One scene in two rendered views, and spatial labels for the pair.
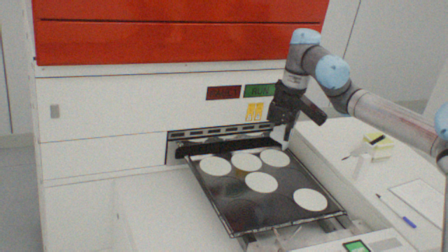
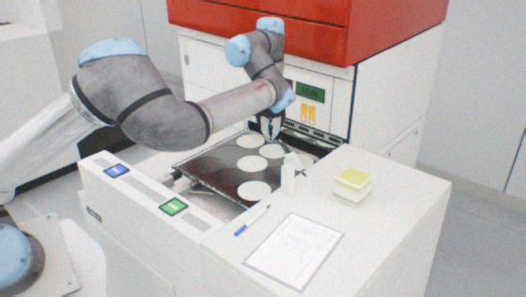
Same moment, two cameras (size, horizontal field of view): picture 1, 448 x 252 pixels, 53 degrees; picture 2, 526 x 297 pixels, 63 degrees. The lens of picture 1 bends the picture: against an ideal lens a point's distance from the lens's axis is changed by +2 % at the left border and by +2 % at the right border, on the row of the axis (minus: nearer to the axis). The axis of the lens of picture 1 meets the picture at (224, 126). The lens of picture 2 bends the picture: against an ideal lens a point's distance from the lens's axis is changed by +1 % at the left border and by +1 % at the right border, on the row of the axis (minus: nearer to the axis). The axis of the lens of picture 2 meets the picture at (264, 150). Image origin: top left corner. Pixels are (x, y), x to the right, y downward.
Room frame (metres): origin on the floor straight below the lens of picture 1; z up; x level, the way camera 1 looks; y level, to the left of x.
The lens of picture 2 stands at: (0.71, -1.26, 1.64)
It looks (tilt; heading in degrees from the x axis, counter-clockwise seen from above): 30 degrees down; 69
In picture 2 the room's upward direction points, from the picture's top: straight up
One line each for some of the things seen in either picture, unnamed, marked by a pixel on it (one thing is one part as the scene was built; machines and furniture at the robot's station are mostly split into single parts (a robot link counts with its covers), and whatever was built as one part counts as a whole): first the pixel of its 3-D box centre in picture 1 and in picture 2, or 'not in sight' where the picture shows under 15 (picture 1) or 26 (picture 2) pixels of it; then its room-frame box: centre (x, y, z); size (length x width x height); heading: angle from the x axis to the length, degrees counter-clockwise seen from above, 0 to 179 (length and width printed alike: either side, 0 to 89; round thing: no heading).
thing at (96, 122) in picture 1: (181, 116); (254, 94); (1.20, 0.14, 1.02); 0.82 x 0.03 x 0.40; 118
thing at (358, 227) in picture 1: (364, 233); not in sight; (0.95, -0.43, 0.89); 0.08 x 0.03 x 0.03; 28
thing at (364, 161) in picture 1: (360, 157); (291, 169); (1.11, -0.41, 1.03); 0.06 x 0.04 x 0.13; 28
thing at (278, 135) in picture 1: (279, 137); (265, 125); (1.13, -0.17, 1.05); 0.06 x 0.03 x 0.09; 73
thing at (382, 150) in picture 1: (376, 146); (352, 186); (1.25, -0.49, 1.00); 0.07 x 0.07 x 0.07; 29
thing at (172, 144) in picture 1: (229, 145); (288, 139); (1.27, -0.03, 0.89); 0.44 x 0.02 x 0.10; 118
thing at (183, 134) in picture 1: (231, 129); (289, 123); (1.28, -0.02, 0.96); 0.44 x 0.01 x 0.02; 118
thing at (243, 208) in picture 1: (261, 182); (252, 164); (1.09, -0.14, 0.90); 0.34 x 0.34 x 0.01; 28
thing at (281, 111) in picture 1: (287, 103); not in sight; (1.15, -0.17, 1.15); 0.09 x 0.08 x 0.12; 73
